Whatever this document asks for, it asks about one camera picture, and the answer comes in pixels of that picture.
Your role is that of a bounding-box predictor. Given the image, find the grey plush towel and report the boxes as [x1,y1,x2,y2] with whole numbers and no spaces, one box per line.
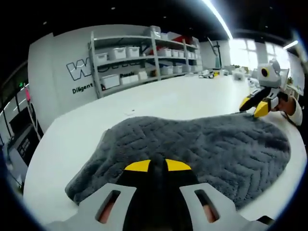
[65,115,292,211]

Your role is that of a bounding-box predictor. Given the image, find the row of white storage bins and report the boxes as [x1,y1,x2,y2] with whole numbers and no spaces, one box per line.
[95,32,202,90]

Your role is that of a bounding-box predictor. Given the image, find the person's right hand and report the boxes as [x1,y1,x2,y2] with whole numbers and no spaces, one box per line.
[275,92,296,114]

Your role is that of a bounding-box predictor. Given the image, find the green upright stand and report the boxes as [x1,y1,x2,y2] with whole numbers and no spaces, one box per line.
[206,36,223,70]

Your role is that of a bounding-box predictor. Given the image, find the red blue banner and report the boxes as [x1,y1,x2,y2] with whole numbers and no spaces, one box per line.
[141,36,191,69]

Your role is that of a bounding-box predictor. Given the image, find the grey metal storage shelf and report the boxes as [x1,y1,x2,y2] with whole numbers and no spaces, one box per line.
[88,25,203,99]

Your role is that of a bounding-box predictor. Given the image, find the ceiling light strip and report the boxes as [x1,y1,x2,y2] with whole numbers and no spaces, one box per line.
[201,0,233,39]

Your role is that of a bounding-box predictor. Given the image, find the black equipment cabinet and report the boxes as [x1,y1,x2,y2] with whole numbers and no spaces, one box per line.
[9,112,40,167]

